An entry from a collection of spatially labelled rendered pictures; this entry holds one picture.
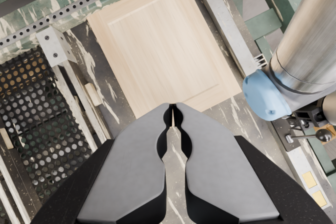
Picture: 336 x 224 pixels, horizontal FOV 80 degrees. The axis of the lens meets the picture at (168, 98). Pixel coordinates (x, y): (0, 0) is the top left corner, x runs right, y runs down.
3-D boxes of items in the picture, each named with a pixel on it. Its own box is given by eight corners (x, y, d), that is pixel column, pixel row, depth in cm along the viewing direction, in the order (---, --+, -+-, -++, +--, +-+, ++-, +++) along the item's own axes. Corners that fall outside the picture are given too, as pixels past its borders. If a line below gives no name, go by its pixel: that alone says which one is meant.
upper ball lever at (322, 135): (286, 130, 68) (330, 125, 57) (291, 140, 68) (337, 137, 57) (280, 136, 67) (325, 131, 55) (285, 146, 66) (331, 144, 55)
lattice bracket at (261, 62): (258, 55, 73) (262, 53, 70) (268, 72, 72) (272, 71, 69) (248, 60, 73) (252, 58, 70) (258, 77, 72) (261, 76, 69)
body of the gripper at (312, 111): (275, 102, 52) (307, 102, 39) (305, 87, 52) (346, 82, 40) (289, 129, 51) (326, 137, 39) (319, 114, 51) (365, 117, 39)
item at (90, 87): (92, 83, 73) (89, 82, 70) (102, 103, 73) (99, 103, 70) (85, 87, 73) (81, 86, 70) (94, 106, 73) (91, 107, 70)
